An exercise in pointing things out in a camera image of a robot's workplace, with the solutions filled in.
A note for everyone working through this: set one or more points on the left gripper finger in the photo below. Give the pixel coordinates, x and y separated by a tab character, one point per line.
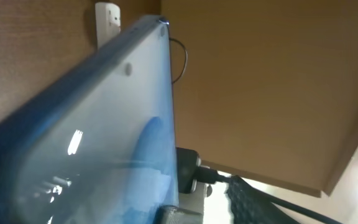
248	206

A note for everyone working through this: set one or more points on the blue Galaxy smartphone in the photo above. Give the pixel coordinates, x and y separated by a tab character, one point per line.
98	145

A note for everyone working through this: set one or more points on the white power strip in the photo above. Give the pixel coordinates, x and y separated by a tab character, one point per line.
108	22

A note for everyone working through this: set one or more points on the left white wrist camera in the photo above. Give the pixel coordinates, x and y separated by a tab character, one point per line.
193	189

